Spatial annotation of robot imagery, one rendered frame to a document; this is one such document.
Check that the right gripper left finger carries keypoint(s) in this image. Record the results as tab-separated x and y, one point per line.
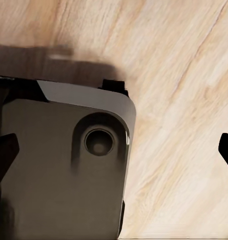
9	149

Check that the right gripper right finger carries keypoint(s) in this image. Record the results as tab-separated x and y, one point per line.
223	146

